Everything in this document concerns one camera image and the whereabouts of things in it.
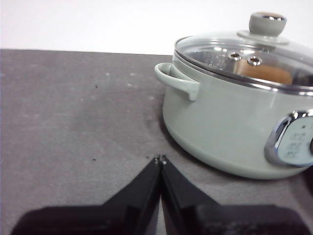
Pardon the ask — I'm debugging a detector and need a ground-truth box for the pale green electric steamer pot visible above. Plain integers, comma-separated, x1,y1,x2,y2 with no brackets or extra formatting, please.
154,36,313,181

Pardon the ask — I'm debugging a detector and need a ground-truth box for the glass lid with green knob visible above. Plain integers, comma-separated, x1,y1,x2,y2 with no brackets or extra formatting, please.
174,11,313,93

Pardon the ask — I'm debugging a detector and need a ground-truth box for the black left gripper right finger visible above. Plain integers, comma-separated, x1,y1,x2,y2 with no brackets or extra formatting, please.
160,155,310,235

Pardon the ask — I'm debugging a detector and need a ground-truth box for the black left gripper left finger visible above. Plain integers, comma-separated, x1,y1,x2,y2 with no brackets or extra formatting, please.
9,155,162,235

